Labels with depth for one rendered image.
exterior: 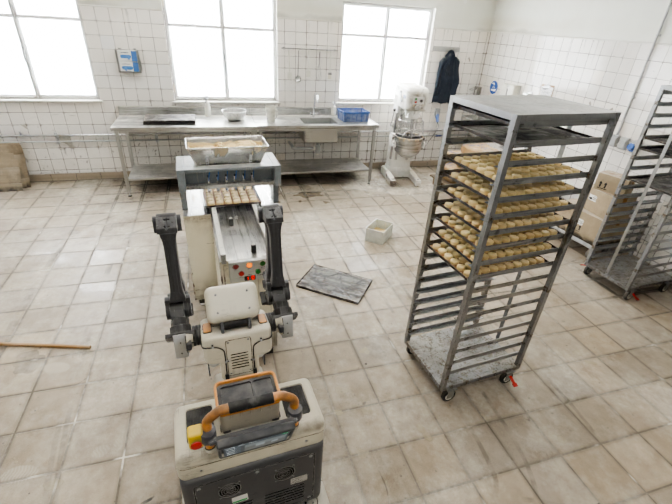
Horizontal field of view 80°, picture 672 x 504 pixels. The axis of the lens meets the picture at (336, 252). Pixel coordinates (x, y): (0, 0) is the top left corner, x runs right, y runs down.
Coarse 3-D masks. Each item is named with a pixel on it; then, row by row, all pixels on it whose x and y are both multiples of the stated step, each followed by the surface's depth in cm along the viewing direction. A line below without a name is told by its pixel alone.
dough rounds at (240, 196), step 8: (208, 192) 307; (216, 192) 308; (224, 192) 309; (232, 192) 310; (240, 192) 311; (248, 192) 313; (208, 200) 294; (216, 200) 297; (224, 200) 300; (232, 200) 301; (240, 200) 302; (248, 200) 299; (256, 200) 300
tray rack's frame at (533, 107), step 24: (456, 96) 204; (480, 96) 209; (504, 96) 215; (528, 96) 220; (528, 120) 173; (552, 120) 178; (600, 144) 199; (576, 216) 217; (504, 312) 281; (432, 336) 295; (528, 336) 260; (432, 360) 274; (480, 360) 276; (504, 360) 278; (456, 384) 256
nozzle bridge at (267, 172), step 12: (180, 156) 297; (264, 156) 309; (180, 168) 274; (192, 168) 276; (204, 168) 277; (216, 168) 279; (228, 168) 281; (240, 168) 284; (252, 168) 287; (264, 168) 290; (276, 168) 293; (180, 180) 274; (192, 180) 285; (204, 180) 288; (228, 180) 294; (240, 180) 297; (264, 180) 301; (276, 180) 297; (180, 192) 278; (276, 192) 313
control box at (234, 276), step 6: (252, 258) 243; (258, 258) 244; (264, 258) 244; (228, 264) 238; (234, 264) 238; (240, 264) 240; (246, 264) 241; (252, 264) 242; (258, 264) 244; (234, 270) 240; (240, 270) 242; (246, 270) 243; (252, 270) 244; (264, 270) 247; (234, 276) 242; (240, 276) 244; (246, 276) 245; (252, 276) 246; (258, 276) 248
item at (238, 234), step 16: (224, 224) 280; (240, 224) 281; (256, 224) 283; (224, 240) 260; (240, 240) 262; (256, 240) 263; (240, 256) 244; (256, 256) 245; (224, 272) 242; (256, 288) 256; (272, 304) 266; (272, 336) 280; (272, 352) 291
